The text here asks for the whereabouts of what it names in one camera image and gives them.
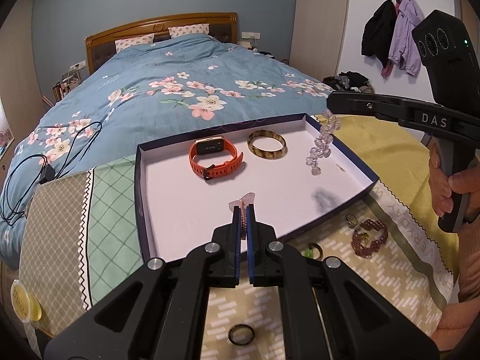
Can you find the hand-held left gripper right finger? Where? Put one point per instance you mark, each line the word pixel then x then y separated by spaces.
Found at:
pixel 251 243

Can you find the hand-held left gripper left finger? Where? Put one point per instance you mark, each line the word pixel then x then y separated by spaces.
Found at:
pixel 237 243

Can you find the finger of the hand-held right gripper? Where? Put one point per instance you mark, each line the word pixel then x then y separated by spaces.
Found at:
pixel 356 105

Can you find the navy box lid tray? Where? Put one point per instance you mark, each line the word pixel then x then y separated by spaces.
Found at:
pixel 180 202

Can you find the person's right forearm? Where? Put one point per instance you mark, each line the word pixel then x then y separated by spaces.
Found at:
pixel 468 270

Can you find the person's right hand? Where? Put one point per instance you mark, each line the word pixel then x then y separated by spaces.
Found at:
pixel 438 187

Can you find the pile of dark clothes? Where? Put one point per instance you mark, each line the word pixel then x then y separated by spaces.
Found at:
pixel 350 80

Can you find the pink garment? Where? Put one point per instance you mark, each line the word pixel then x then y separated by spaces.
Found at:
pixel 387 69

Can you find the purple jacket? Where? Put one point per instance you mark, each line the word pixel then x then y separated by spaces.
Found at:
pixel 407 33

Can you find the yellow green towel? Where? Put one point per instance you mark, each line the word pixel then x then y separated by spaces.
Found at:
pixel 390 157

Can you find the black jacket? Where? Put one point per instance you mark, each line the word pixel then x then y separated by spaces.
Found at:
pixel 378 33

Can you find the orange smart watch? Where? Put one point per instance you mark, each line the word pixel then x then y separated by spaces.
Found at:
pixel 227 161

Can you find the tortoiseshell bangle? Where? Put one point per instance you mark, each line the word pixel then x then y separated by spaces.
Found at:
pixel 258 152

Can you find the patterned green beige blanket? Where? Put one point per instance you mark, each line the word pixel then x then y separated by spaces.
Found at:
pixel 108 213

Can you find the patterned white pillow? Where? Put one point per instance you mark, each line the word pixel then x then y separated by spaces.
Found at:
pixel 133 43
pixel 187 30

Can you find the blue floral quilt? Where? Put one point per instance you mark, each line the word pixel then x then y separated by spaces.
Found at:
pixel 150 71

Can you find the translucent yellow disc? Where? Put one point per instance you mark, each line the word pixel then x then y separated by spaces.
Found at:
pixel 24 302

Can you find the cluttered bedside shelf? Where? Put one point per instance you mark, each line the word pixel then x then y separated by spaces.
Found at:
pixel 69 80

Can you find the wooden bed headboard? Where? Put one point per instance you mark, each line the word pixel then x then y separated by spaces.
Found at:
pixel 123 32

